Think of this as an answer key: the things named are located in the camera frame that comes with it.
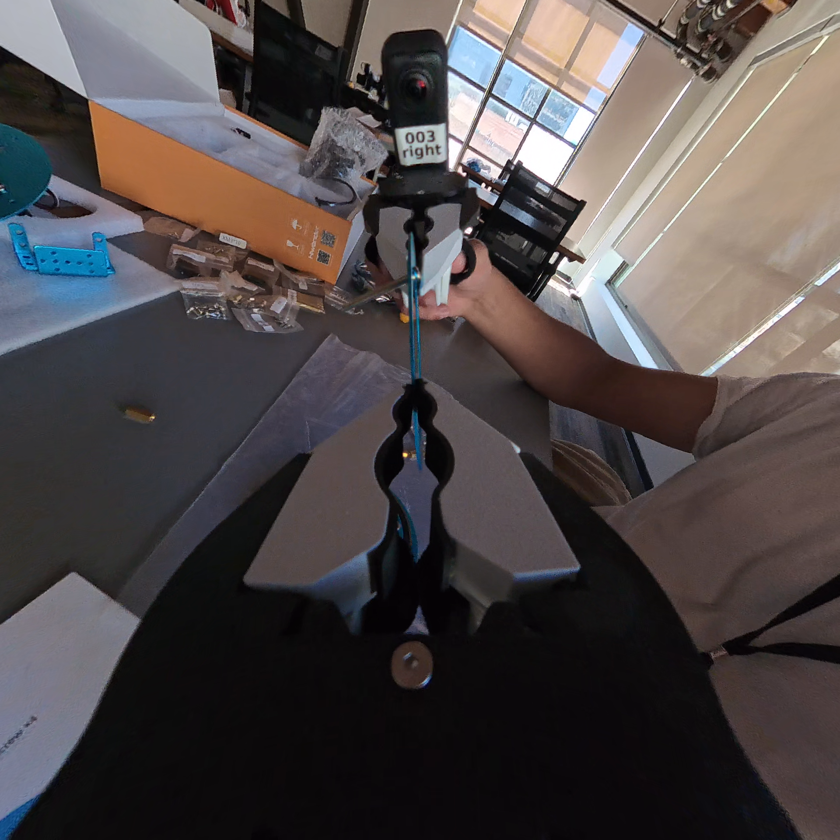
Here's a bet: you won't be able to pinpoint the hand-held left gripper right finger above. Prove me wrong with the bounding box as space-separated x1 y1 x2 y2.
420 381 583 623

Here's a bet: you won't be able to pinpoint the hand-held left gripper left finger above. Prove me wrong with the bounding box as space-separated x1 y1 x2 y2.
243 386 421 634

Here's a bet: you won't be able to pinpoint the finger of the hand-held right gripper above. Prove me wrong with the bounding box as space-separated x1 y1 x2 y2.
419 203 465 307
376 205 417 282

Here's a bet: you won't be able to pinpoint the teal metal ring plate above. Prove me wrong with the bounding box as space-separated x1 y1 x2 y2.
394 226 429 567

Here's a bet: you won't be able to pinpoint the person's right forearm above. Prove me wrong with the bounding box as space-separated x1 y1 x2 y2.
459 282 721 455

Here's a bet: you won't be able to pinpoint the person's right hand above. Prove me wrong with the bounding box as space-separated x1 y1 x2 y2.
367 238 502 324

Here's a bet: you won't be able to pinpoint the grey metal tool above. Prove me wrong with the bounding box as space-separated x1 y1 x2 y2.
341 274 413 311

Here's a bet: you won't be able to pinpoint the black chair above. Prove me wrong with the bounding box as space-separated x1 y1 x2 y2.
471 159 588 304

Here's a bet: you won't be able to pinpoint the bubble wrapped black part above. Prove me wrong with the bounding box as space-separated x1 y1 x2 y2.
300 107 389 182

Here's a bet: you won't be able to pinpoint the large glass window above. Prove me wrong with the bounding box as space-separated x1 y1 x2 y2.
451 25 647 191

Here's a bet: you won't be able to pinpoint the clear plastic bag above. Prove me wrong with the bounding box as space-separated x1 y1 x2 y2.
118 333 460 614

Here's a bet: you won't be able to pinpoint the black monitor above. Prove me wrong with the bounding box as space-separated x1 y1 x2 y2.
249 0 347 148

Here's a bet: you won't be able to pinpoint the pile of small hardware bags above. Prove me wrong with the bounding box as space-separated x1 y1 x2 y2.
143 215 368 333

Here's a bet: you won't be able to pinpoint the orange cardboard box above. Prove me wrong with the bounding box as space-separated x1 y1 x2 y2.
0 0 370 287

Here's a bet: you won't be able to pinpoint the white foam block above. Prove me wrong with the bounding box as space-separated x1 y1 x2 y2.
29 174 145 240

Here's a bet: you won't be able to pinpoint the assembly guide sheet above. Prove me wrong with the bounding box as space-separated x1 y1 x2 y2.
0 572 142 831

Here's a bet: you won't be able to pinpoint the grey ceiling pipes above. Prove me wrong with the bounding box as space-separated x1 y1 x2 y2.
676 0 791 83

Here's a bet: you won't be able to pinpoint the beige roller blind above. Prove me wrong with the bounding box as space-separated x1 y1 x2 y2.
616 36 840 378

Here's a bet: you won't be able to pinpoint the white foam tray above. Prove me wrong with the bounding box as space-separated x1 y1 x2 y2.
0 174 183 357

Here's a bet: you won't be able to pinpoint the teal round metal disc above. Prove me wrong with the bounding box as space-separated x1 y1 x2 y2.
0 123 53 221

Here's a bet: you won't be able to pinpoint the black lanyard strap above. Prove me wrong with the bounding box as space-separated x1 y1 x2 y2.
699 581 840 665

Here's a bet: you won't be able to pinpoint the blue metal U bracket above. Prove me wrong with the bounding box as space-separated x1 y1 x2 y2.
7 222 117 278

